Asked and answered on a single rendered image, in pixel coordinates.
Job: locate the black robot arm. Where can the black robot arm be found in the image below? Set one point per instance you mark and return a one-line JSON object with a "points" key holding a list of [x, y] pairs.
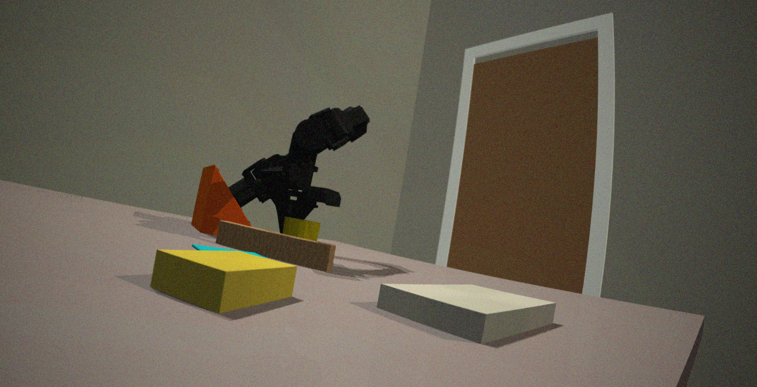
{"points": [[329, 128]]}

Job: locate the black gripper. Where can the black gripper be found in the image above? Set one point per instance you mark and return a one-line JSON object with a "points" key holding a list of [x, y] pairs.
{"points": [[306, 200]]}

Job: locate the brown rectangular bar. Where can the brown rectangular bar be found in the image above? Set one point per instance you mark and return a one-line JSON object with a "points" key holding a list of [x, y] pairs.
{"points": [[300, 251]]}

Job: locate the yellow rectangular block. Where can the yellow rectangular block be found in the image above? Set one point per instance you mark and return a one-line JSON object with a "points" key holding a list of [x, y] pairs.
{"points": [[222, 281]]}

